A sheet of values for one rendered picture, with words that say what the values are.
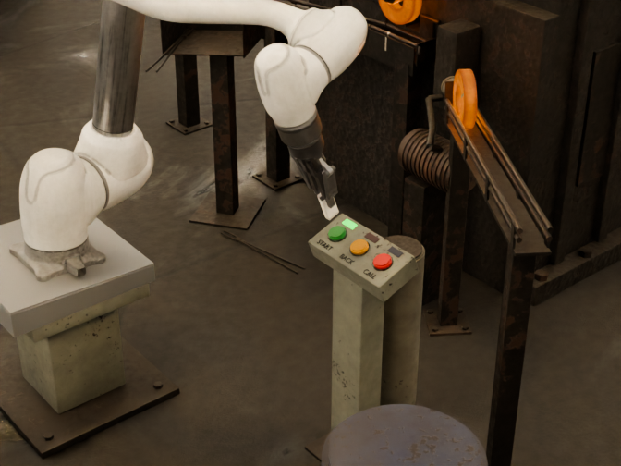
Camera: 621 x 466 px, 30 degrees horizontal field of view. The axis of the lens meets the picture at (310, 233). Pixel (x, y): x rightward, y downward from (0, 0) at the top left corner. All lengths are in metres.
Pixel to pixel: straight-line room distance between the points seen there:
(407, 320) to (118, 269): 0.71
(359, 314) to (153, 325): 0.94
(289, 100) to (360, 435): 0.67
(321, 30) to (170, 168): 1.88
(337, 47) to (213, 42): 1.30
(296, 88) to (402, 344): 0.79
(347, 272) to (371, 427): 0.38
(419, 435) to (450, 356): 0.94
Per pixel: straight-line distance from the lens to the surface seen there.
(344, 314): 2.62
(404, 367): 2.83
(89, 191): 2.82
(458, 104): 3.02
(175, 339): 3.29
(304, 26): 2.37
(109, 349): 3.02
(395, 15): 3.35
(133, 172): 2.91
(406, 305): 2.72
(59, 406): 3.03
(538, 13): 3.11
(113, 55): 2.76
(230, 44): 3.57
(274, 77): 2.25
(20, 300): 2.77
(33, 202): 2.79
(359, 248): 2.52
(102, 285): 2.82
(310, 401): 3.05
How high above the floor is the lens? 1.95
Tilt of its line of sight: 31 degrees down
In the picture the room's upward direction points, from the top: straight up
